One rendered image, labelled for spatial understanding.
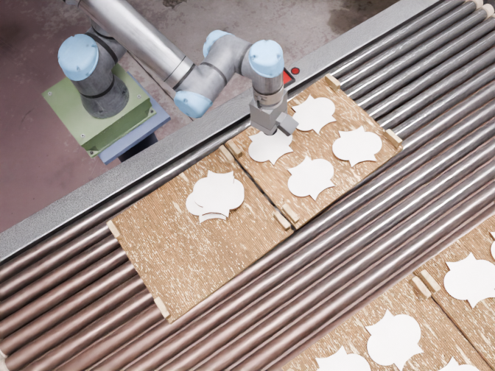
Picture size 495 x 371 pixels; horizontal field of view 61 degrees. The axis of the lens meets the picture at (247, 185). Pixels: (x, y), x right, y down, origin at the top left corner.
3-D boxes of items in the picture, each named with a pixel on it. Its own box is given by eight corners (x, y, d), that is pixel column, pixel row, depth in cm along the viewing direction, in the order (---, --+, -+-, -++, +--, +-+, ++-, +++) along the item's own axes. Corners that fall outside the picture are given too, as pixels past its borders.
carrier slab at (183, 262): (108, 224, 122) (106, 222, 121) (222, 148, 130) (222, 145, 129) (171, 324, 109) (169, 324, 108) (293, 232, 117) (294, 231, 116)
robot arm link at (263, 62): (257, 31, 93) (291, 44, 91) (259, 64, 103) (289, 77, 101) (238, 55, 91) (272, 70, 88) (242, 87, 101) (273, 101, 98)
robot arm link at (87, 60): (66, 86, 127) (43, 56, 115) (94, 54, 131) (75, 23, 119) (96, 102, 124) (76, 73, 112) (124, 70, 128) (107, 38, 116)
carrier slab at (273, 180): (225, 146, 131) (224, 143, 129) (325, 78, 139) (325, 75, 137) (296, 230, 117) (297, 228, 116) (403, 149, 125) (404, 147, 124)
